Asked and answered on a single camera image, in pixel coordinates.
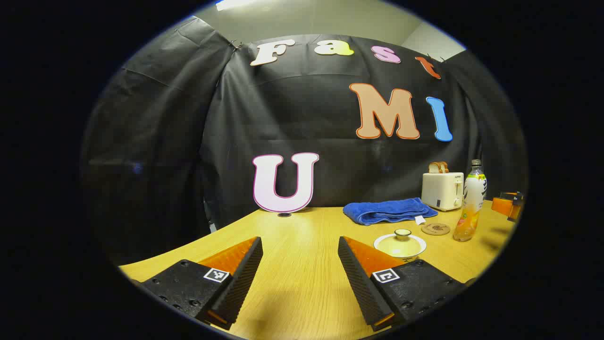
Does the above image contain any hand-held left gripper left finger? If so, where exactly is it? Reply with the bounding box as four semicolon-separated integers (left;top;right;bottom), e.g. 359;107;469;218
140;236;264;331

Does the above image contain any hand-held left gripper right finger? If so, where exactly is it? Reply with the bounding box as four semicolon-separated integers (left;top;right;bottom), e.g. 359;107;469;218
337;236;468;332

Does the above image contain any labelled plastic water bottle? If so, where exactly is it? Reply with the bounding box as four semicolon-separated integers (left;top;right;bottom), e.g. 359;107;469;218
453;160;487;242

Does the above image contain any cream teacup lid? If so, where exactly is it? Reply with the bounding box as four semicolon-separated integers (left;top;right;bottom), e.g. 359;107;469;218
379;229;421;257

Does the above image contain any cream ceramic teacup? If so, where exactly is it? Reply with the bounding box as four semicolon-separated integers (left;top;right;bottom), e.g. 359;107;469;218
373;234;427;263

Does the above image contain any white toaster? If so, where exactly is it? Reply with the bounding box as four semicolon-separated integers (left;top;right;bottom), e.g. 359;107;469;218
421;171;465;212

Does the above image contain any blue folded towel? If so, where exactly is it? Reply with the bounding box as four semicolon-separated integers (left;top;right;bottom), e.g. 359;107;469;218
343;197;438;226

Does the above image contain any black backdrop cloth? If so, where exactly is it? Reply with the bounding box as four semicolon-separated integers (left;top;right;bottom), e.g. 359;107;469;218
80;17;528;265

